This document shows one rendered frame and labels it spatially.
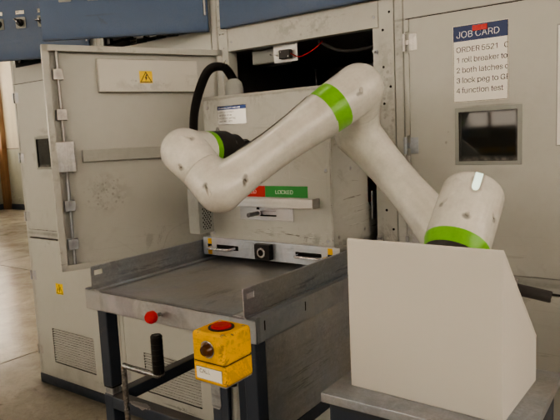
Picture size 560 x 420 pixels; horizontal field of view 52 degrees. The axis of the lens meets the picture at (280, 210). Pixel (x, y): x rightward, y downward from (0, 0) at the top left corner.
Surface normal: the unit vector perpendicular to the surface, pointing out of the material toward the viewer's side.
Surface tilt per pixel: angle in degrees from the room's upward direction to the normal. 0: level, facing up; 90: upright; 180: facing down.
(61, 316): 90
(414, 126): 90
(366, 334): 90
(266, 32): 90
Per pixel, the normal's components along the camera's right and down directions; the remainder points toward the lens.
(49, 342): -0.58, 0.13
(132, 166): 0.47, 0.09
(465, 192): -0.33, -0.59
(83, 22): -0.06, 0.13
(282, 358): 0.81, 0.04
